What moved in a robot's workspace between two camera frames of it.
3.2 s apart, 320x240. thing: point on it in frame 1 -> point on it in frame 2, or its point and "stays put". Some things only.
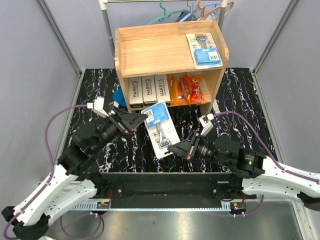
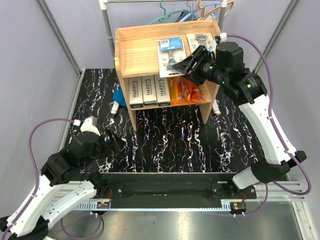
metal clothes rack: x=103 y=5 stays put
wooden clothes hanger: x=202 y=9 stays put
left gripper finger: x=133 y=119 -> x=117 y=145
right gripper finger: x=181 y=148 -> x=182 y=65
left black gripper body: x=112 y=129 -> x=93 y=156
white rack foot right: x=215 y=107 stays put
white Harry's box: x=149 y=90 stays put
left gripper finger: x=119 y=111 -> x=112 y=139
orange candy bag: x=195 y=95 stays put
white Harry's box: x=162 y=90 stays put
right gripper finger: x=191 y=137 -> x=199 y=53
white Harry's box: x=135 y=92 stays put
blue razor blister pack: x=160 y=129 -> x=170 y=50
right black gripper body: x=203 y=149 -> x=206 y=69
